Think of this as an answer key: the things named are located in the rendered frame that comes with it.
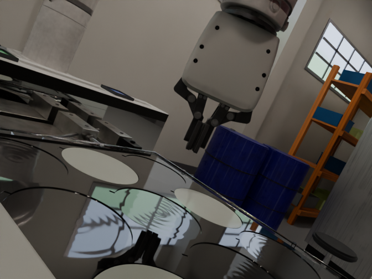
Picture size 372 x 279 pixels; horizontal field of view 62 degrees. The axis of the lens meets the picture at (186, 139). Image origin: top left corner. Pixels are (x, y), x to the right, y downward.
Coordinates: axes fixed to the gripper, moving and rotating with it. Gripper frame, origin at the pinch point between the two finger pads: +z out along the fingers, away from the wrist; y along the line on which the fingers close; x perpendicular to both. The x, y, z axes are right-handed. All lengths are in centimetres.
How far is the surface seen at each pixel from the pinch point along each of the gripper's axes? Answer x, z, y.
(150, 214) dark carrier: 9.9, 8.4, 1.6
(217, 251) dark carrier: 11.5, 8.4, -5.9
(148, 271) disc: 19.6, 8.4, 0.3
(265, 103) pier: -405, -40, -94
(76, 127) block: -9.3, 7.8, 18.0
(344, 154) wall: -613, -28, -335
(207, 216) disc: 3.5, 8.3, -5.1
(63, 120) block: -11.5, 8.2, 20.9
